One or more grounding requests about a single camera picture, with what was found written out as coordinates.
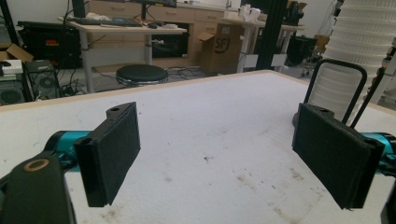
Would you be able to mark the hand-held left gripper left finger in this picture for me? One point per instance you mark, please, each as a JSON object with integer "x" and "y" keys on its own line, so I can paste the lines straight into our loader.
{"x": 109, "y": 155}

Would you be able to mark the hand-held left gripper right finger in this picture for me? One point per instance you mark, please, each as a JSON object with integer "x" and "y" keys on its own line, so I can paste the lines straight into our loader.
{"x": 333, "y": 155}

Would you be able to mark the stack of white ribbed cups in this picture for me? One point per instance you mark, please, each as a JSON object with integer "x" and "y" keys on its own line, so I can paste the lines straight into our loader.
{"x": 358, "y": 37}

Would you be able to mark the round black stool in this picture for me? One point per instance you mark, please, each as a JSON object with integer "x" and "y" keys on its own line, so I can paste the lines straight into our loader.
{"x": 141, "y": 73}

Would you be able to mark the black computer tower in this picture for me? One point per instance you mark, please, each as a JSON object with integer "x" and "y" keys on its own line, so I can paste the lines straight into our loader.
{"x": 43, "y": 81}

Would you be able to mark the black box under table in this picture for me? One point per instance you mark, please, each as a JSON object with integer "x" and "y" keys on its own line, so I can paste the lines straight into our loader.
{"x": 300, "y": 49}

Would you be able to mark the large black equipment case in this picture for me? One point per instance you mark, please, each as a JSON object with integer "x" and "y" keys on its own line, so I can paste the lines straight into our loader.
{"x": 46, "y": 46}

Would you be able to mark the light wooden desk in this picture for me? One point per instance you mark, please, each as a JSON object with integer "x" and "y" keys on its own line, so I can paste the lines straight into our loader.
{"x": 124, "y": 30}

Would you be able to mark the black keyboard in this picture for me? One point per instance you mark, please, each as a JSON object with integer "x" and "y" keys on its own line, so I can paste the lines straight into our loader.
{"x": 102, "y": 22}

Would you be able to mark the black computer mouse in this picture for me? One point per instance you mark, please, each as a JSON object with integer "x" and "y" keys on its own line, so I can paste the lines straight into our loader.
{"x": 152, "y": 25}

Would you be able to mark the open plain cardboard box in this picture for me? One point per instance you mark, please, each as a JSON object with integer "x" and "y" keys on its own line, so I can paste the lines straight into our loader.
{"x": 17, "y": 53}

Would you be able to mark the printed cardboard box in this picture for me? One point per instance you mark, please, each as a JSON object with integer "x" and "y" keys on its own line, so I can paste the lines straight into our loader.
{"x": 221, "y": 49}

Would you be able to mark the black monitor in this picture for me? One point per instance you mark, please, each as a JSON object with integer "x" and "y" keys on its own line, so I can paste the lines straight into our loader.
{"x": 155, "y": 3}

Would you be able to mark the white paper items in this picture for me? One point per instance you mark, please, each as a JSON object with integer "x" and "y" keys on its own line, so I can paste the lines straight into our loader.
{"x": 250, "y": 13}

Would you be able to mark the wooden cabinet row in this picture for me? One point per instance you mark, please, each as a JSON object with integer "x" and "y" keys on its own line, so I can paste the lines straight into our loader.
{"x": 205, "y": 15}

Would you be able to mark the black aluminium frame post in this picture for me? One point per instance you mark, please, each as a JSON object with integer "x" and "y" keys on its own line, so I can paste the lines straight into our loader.
{"x": 271, "y": 34}

